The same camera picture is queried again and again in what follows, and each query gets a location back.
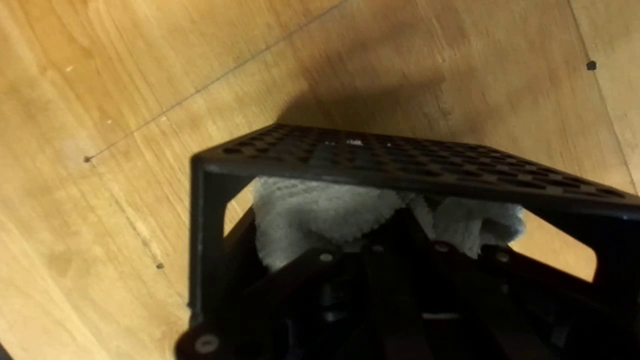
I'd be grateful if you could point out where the white terry towel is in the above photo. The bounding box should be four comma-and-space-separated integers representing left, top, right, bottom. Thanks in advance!
249, 173, 527, 273

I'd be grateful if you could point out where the black mesh basket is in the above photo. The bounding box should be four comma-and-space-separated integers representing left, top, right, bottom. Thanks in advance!
188, 121, 640, 336

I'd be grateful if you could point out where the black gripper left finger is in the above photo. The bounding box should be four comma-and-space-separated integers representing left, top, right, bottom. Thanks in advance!
174, 206, 427, 360

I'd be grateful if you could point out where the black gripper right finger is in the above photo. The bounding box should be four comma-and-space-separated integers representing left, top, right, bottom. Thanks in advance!
406, 208, 640, 360

